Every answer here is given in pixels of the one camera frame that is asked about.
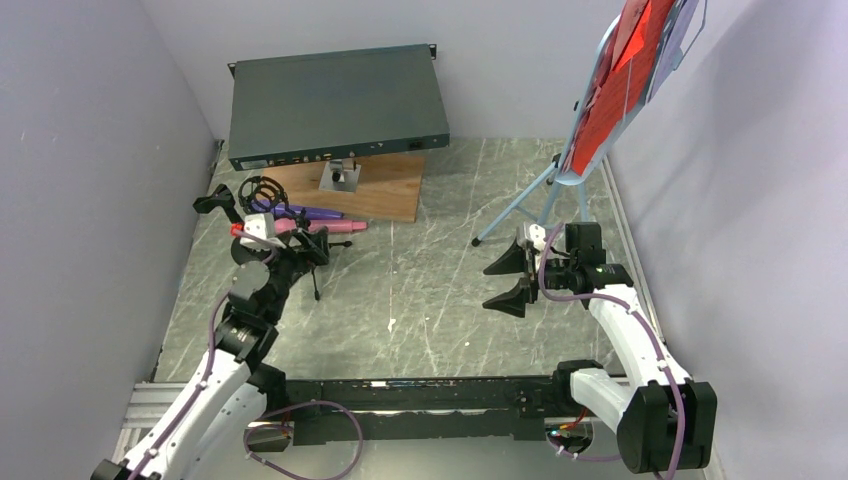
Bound purple microphone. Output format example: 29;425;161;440
252;200;344;220

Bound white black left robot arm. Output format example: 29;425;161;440
91;228;331;479

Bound wooden board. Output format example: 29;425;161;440
262;154;425;223

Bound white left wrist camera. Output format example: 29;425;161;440
230;213;282;250

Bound dark green rack unit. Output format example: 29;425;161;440
228;43;451;171

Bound black tripod mic stand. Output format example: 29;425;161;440
237;176;352;300

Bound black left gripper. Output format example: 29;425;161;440
250;226;329;322

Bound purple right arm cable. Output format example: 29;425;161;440
536;221;694;480

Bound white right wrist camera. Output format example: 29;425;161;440
515;222;547;255

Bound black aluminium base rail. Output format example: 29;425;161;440
247;370;592;452

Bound black round-base mic stand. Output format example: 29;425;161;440
192;184;250;265

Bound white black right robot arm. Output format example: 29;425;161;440
482;222;718;479

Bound light blue music stand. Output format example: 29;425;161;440
471;0;708;247

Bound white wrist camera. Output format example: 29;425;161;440
230;213;282;250
515;222;547;255

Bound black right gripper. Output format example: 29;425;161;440
483;237;577;317

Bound pink microphone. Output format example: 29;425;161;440
274;218;368;234

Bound grey metal bracket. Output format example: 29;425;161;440
319;158;362;193

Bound red sheet music papers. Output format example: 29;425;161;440
571;1;673;176

